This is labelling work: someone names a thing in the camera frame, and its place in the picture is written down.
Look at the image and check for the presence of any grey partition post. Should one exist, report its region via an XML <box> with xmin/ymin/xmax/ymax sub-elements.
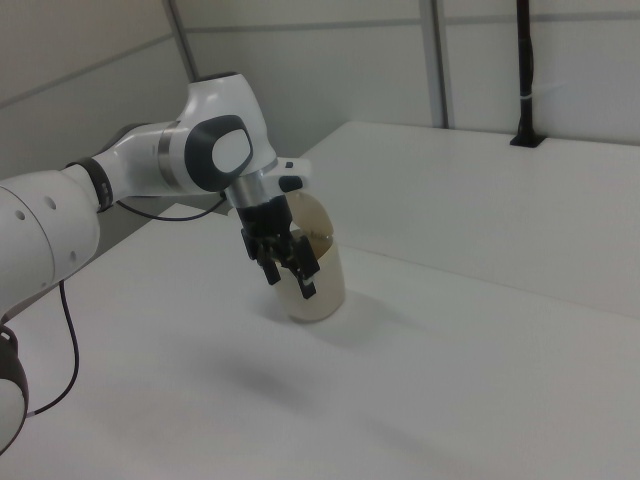
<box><xmin>427</xmin><ymin>0</ymin><xmax>450</xmax><ymax>130</ymax></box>

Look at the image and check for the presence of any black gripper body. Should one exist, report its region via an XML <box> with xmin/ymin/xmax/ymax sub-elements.
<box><xmin>236</xmin><ymin>195</ymin><xmax>294</xmax><ymax>243</ymax></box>

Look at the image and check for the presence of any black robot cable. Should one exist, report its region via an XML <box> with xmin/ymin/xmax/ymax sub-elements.
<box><xmin>26</xmin><ymin>191</ymin><xmax>228</xmax><ymax>419</ymax></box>

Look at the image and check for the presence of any small cream lidded bin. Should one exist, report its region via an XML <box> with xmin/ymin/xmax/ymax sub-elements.
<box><xmin>272</xmin><ymin>191</ymin><xmax>347</xmax><ymax>326</ymax></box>

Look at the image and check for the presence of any black pole with base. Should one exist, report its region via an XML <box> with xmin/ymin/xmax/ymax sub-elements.
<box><xmin>509</xmin><ymin>0</ymin><xmax>545</xmax><ymax>150</ymax></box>

